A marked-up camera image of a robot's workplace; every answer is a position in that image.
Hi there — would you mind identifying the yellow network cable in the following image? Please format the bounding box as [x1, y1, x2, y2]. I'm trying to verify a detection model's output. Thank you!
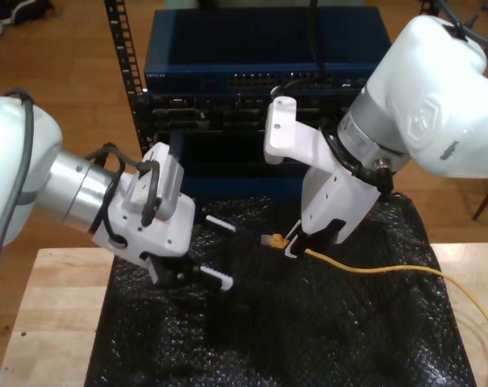
[261, 232, 488, 352]

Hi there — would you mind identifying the blue flat panel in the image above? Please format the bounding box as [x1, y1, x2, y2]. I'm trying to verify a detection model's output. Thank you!
[182, 177, 305, 201]

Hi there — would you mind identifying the black rack tray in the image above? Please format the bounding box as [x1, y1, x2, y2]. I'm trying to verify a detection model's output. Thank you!
[169, 131, 309, 181]

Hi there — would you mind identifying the black bubble mat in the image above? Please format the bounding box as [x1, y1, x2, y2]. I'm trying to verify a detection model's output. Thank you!
[84, 192, 477, 387]

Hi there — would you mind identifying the black rack server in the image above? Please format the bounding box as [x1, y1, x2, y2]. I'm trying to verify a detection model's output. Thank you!
[146, 93, 349, 134]

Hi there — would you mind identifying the dark wooden chair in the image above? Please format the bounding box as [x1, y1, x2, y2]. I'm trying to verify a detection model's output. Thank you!
[472, 177, 488, 222]

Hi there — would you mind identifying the dark sneaker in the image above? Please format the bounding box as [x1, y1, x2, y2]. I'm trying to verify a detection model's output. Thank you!
[0, 0, 56, 26]

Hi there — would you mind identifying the gripper short black cable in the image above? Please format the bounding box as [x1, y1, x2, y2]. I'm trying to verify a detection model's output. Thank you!
[322, 127, 394, 194]

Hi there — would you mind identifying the arm long black cable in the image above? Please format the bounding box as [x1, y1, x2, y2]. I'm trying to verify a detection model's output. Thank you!
[272, 0, 488, 100]

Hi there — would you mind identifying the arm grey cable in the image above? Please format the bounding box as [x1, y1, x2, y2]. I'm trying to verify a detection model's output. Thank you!
[0, 88, 36, 323]

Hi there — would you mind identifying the blue network switch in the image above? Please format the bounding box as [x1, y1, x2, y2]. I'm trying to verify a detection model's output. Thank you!
[144, 8, 394, 98]

